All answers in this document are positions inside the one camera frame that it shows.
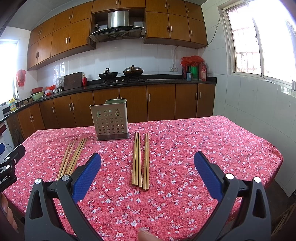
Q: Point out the green container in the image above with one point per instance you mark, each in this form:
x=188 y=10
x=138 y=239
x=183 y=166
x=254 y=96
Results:
x=195 y=72

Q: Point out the red plastic bag on bottles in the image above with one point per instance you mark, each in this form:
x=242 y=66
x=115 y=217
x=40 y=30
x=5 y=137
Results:
x=192 y=61

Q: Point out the red white plastic bag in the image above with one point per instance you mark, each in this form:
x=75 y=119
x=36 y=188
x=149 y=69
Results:
x=51 y=90

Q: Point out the right window frame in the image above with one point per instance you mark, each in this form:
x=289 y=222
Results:
x=261 y=38

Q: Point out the yellow detergent bottle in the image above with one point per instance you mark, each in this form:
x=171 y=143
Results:
x=12 y=104

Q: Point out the steel range hood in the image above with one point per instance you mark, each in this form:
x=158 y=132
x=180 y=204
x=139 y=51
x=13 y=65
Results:
x=117 y=25

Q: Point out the pink floral tablecloth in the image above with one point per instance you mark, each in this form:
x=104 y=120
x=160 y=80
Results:
x=177 y=203

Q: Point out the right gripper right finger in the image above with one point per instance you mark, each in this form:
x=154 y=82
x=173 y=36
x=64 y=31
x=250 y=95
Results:
x=253 y=221

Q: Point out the bamboo chopstick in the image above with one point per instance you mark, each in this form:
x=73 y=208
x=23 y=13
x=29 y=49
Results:
x=139 y=162
x=78 y=155
x=134 y=159
x=68 y=170
x=63 y=161
x=145 y=164
x=68 y=157
x=147 y=155

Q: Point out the brown lower kitchen cabinets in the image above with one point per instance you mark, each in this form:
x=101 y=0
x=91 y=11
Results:
x=144 y=103

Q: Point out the red bag on wall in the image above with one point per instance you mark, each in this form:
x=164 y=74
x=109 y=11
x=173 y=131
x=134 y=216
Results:
x=21 y=77

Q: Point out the dark lidded wok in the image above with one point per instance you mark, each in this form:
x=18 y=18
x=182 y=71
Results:
x=133 y=72

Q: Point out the perforated grey utensil holder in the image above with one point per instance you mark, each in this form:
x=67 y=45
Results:
x=110 y=120

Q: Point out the red thermos bottle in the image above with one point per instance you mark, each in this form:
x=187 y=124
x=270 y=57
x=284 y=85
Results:
x=84 y=80

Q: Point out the black countertop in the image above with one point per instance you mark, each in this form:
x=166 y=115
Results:
x=151 y=79

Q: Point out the wall power socket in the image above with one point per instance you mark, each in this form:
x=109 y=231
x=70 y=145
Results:
x=173 y=69

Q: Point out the red oil bottle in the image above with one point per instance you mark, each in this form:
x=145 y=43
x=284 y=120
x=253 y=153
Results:
x=202 y=71

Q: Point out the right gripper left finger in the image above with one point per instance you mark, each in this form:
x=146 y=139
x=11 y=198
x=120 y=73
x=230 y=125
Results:
x=42 y=221

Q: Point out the gas stove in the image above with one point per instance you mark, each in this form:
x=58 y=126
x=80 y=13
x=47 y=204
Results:
x=120 y=82

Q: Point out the person's right hand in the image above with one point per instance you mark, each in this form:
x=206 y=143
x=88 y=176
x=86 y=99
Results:
x=144 y=235

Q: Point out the green basin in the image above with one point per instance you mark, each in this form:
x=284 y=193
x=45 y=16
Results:
x=37 y=95

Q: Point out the person's left hand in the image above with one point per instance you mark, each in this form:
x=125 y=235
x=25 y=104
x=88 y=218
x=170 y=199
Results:
x=8 y=212

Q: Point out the brown upper wall cabinets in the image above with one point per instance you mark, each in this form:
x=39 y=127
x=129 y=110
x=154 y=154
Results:
x=80 y=28

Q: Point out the black wok with handle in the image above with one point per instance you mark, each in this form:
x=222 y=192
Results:
x=107 y=76

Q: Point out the dark wooden cutting board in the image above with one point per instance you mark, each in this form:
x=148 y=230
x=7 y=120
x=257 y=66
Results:
x=72 y=81

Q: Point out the red bowl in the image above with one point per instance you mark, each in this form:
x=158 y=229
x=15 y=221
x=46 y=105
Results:
x=37 y=89

